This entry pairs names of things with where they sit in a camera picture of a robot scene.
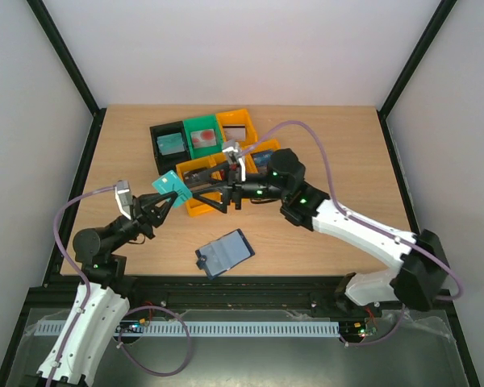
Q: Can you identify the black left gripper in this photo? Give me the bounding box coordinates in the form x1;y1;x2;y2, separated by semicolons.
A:
107;189;177;253

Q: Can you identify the blue card holder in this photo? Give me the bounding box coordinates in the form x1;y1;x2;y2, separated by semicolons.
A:
195;229;255;280

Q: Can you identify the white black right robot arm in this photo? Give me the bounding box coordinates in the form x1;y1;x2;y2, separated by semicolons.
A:
185;148;449;316

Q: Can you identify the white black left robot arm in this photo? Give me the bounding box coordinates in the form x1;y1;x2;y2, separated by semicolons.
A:
19;186;178;386

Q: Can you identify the yellow bin with dark cards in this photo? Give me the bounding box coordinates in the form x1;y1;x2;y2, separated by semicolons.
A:
176;156;214;217

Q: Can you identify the dark VIP card stack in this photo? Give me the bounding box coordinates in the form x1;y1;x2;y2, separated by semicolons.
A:
183;169;202;180

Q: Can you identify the yellow bin with red cards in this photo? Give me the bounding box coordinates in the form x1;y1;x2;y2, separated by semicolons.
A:
208;152;231;170

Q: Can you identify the yellow bin with blue cards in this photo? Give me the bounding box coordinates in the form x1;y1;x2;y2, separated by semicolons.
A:
245;139;281;173

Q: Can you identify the blue VIP card stack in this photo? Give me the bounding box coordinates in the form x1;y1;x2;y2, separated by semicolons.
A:
251;150;273;173

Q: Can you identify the red white card stack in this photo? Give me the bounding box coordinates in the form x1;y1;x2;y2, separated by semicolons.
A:
190;128;217;149

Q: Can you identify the white striped card stack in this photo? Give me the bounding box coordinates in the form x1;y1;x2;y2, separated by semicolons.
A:
223;125;247;142

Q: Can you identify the teal card stack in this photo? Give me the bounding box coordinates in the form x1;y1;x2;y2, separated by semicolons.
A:
156;133;185;156

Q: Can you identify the green bin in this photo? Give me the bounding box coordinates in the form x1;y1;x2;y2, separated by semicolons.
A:
183;114;224;159

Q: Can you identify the black bin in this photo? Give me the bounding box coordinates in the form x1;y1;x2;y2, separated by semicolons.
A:
149;121;191;175

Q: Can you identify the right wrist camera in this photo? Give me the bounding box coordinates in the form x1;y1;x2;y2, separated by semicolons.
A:
222;139;246;182

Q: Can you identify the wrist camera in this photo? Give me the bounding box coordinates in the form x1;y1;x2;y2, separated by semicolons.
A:
114;180;133;220
222;139;246;182

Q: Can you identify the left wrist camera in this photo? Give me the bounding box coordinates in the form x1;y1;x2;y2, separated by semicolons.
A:
114;180;133;220

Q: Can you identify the black front frame rail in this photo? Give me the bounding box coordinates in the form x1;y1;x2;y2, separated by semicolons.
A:
22;274;455;319

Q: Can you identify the white slotted cable duct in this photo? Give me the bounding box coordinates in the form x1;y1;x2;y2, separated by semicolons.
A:
34;320;340;338

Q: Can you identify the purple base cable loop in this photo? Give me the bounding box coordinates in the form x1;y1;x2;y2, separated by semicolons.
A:
116;302;193;375

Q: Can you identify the black left rear frame post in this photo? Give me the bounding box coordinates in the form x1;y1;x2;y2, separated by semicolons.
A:
26;0;106;118

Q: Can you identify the black frame post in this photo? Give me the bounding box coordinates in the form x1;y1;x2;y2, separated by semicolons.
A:
26;0;106;118
378;0;459;118

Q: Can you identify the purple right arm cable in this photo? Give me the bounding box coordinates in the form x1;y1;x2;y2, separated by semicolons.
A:
240;120;465;302

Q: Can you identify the black right rear frame post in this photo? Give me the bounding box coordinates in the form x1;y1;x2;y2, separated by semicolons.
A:
378;0;459;118

